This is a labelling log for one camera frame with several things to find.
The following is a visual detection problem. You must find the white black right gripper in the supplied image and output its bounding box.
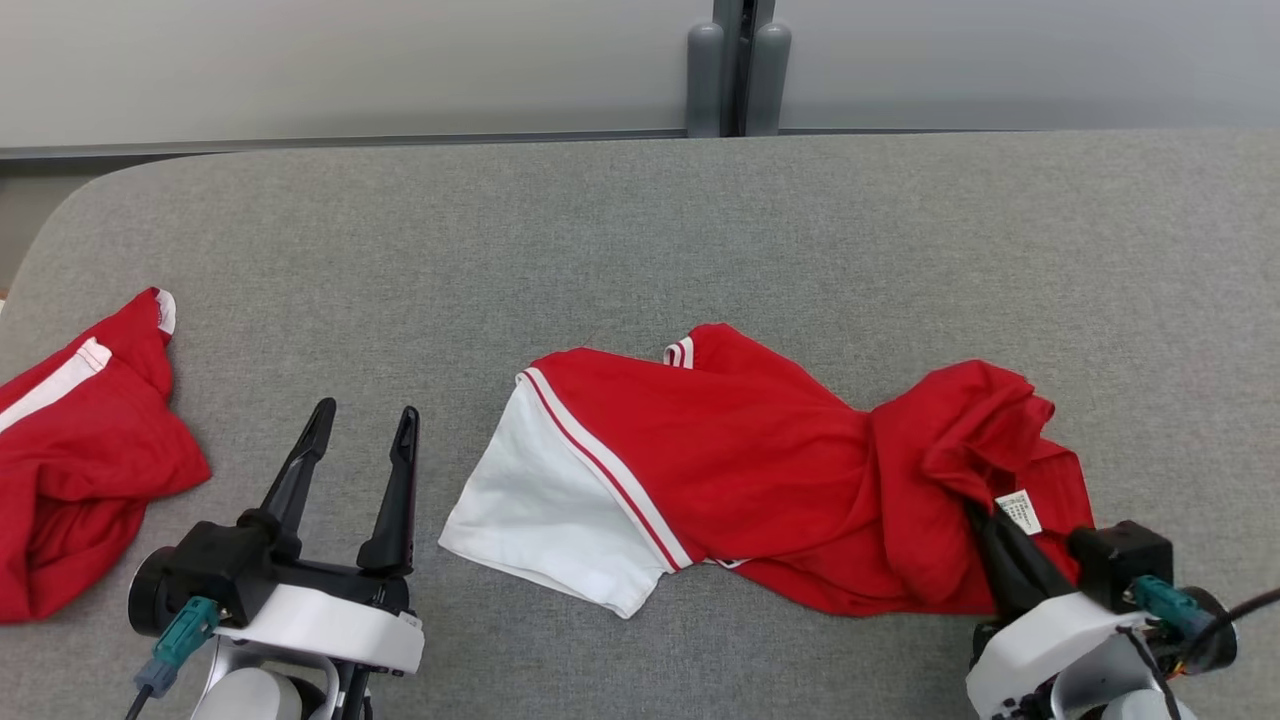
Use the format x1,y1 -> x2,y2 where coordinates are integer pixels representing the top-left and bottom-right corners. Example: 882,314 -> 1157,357
964,499 -> 1153,720

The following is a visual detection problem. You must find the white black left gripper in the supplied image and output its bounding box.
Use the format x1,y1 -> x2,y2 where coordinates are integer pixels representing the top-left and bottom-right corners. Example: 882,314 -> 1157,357
215,398 -> 426,675

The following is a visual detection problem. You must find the red and white t-shirt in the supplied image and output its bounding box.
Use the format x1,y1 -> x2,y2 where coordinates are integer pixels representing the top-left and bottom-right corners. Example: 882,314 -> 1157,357
438,322 -> 1097,621
0,287 -> 213,625

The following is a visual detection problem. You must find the right cable with teal plug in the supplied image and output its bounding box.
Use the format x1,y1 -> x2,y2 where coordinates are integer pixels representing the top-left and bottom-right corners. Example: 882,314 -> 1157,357
1132,575 -> 1280,661

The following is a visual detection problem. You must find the cable with teal plug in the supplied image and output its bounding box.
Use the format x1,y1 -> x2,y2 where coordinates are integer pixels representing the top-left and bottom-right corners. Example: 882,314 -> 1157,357
124,596 -> 220,720
1132,575 -> 1280,661

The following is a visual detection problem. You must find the left cable with teal plug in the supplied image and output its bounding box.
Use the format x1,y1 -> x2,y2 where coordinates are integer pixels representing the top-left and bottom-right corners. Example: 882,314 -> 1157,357
124,596 -> 220,720

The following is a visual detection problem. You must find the grey cylindrical post foot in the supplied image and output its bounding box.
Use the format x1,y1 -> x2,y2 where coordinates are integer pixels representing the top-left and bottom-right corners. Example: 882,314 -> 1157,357
685,22 -> 726,139
746,22 -> 793,137

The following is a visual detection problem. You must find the grey partition frame post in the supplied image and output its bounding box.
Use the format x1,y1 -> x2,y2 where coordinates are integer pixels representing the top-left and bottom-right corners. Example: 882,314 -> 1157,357
712,0 -> 777,137

